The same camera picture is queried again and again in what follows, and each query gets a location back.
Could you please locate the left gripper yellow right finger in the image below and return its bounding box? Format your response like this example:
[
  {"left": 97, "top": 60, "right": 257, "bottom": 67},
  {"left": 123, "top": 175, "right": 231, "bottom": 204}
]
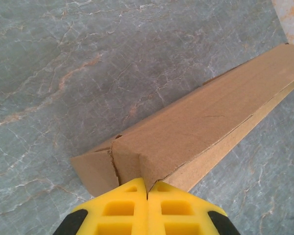
[{"left": 147, "top": 181, "right": 241, "bottom": 235}]

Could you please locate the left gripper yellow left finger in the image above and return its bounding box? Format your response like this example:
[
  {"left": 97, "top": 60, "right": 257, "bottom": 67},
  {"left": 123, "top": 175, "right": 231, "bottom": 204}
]
[{"left": 52, "top": 178, "right": 149, "bottom": 235}]

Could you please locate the brown cardboard box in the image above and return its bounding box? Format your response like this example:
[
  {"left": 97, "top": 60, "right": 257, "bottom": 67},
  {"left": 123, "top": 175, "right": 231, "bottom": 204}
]
[{"left": 70, "top": 43, "right": 294, "bottom": 198}]

